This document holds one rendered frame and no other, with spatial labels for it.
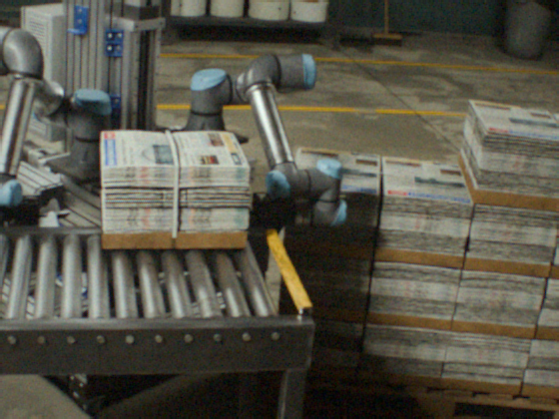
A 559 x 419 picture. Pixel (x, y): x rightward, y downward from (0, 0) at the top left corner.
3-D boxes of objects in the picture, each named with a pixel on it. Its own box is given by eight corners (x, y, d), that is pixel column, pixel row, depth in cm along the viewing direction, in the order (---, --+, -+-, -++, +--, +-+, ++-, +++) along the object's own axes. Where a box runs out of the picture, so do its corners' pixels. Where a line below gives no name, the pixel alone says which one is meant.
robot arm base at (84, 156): (60, 161, 272) (60, 131, 268) (97, 152, 282) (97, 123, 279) (86, 174, 263) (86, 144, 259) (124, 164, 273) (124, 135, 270)
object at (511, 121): (468, 102, 288) (468, 99, 288) (547, 112, 287) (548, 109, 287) (484, 134, 254) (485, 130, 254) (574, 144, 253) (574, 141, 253)
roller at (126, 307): (124, 251, 233) (131, 235, 231) (134, 341, 190) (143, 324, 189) (107, 244, 231) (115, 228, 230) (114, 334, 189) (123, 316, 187)
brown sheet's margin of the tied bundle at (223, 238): (230, 206, 252) (231, 192, 251) (247, 247, 226) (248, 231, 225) (175, 206, 249) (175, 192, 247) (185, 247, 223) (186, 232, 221)
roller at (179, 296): (170, 251, 236) (179, 236, 234) (190, 341, 193) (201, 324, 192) (154, 243, 234) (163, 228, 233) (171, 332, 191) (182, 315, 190)
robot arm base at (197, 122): (175, 133, 306) (176, 106, 303) (206, 126, 317) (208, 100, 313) (203, 144, 297) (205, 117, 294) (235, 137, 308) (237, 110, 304)
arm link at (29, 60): (63, 38, 231) (25, 210, 230) (31, 34, 234) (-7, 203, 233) (42, 28, 220) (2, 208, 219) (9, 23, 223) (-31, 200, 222)
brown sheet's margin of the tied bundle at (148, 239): (154, 206, 248) (155, 192, 246) (162, 248, 221) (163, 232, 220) (100, 206, 244) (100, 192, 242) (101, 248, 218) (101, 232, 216)
